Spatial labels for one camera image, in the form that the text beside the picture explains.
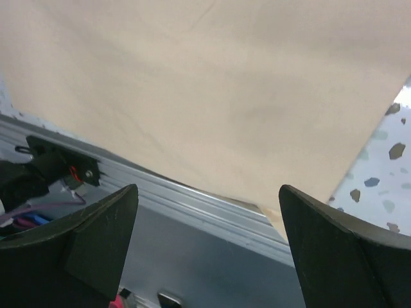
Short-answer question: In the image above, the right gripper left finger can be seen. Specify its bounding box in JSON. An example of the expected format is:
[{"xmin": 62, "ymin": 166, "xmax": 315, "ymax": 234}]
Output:
[{"xmin": 1, "ymin": 184, "xmax": 138, "ymax": 307}]

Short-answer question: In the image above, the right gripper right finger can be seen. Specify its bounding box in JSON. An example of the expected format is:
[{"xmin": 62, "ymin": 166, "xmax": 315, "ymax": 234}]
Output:
[{"xmin": 279, "ymin": 185, "xmax": 410, "ymax": 307}]

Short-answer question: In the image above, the beige cloth wrap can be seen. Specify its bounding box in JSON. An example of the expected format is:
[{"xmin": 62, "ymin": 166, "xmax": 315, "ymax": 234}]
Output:
[{"xmin": 1, "ymin": 1, "xmax": 410, "ymax": 231}]

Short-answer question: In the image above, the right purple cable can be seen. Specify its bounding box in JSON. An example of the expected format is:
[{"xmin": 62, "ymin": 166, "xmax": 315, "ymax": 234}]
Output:
[{"xmin": 0, "ymin": 192, "xmax": 87, "ymax": 222}]

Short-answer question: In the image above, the aluminium front rail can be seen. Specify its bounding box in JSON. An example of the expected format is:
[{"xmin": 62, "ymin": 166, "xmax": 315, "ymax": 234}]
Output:
[{"xmin": 1, "ymin": 115, "xmax": 293, "ymax": 266}]

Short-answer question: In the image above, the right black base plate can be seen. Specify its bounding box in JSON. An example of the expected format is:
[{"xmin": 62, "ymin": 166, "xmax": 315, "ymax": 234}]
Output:
[{"xmin": 26, "ymin": 135, "xmax": 100, "ymax": 187}]

